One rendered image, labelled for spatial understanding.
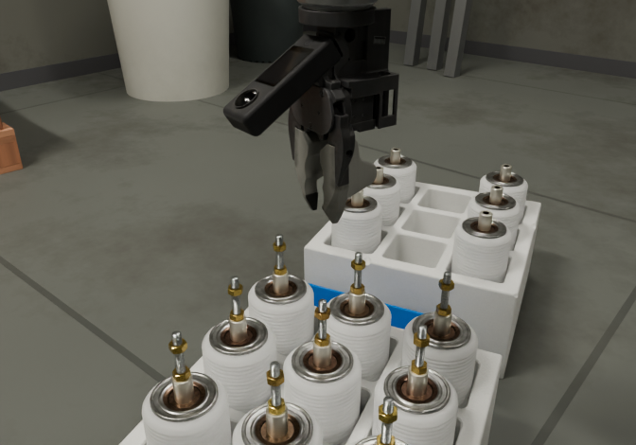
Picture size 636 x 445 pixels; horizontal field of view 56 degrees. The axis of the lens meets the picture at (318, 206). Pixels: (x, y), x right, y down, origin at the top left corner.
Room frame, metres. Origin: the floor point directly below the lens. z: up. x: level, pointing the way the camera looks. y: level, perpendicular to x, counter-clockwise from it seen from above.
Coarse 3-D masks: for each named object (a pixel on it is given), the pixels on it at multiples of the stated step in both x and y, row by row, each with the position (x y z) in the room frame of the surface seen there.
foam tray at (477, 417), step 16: (400, 336) 0.71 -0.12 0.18; (400, 352) 0.67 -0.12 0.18; (480, 352) 0.67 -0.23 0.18; (192, 368) 0.64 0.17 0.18; (384, 368) 0.64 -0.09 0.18; (480, 368) 0.64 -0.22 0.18; (496, 368) 0.64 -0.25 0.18; (368, 384) 0.61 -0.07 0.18; (480, 384) 0.61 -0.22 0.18; (496, 384) 0.62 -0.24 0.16; (368, 400) 0.58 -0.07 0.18; (480, 400) 0.58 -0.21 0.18; (240, 416) 0.55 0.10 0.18; (368, 416) 0.55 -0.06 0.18; (464, 416) 0.55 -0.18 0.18; (480, 416) 0.55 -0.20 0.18; (144, 432) 0.52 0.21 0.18; (352, 432) 0.53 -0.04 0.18; (368, 432) 0.53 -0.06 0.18; (464, 432) 0.52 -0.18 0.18; (480, 432) 0.52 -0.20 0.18
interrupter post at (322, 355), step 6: (330, 342) 0.57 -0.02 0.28; (318, 348) 0.56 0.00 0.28; (324, 348) 0.56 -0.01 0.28; (330, 348) 0.56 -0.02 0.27; (318, 354) 0.56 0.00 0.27; (324, 354) 0.56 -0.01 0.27; (330, 354) 0.56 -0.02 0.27; (318, 360) 0.56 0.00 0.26; (324, 360) 0.56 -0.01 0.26; (330, 360) 0.56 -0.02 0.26; (318, 366) 0.56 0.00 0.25; (324, 366) 0.56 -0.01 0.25
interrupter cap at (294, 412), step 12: (264, 408) 0.49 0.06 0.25; (288, 408) 0.49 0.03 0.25; (300, 408) 0.49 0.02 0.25; (252, 420) 0.47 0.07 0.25; (264, 420) 0.47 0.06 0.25; (288, 420) 0.47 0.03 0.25; (300, 420) 0.47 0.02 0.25; (252, 432) 0.45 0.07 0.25; (264, 432) 0.46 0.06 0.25; (288, 432) 0.46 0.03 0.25; (300, 432) 0.45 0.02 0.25; (312, 432) 0.45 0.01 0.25; (252, 444) 0.44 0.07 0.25; (264, 444) 0.44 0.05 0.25; (276, 444) 0.44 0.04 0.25; (288, 444) 0.44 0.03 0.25; (300, 444) 0.44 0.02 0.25
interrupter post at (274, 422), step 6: (270, 414) 0.45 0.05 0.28; (282, 414) 0.45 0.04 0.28; (270, 420) 0.45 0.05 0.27; (276, 420) 0.45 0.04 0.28; (282, 420) 0.45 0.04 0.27; (270, 426) 0.45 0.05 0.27; (276, 426) 0.45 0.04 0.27; (282, 426) 0.45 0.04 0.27; (270, 432) 0.45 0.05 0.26; (276, 432) 0.45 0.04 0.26; (282, 432) 0.45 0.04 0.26
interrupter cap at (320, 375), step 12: (300, 348) 0.59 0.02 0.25; (312, 348) 0.59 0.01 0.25; (336, 348) 0.59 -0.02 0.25; (300, 360) 0.57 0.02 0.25; (312, 360) 0.57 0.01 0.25; (336, 360) 0.57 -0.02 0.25; (348, 360) 0.57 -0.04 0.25; (300, 372) 0.54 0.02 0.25; (312, 372) 0.54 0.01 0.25; (324, 372) 0.55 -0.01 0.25; (336, 372) 0.55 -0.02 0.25; (348, 372) 0.55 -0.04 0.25
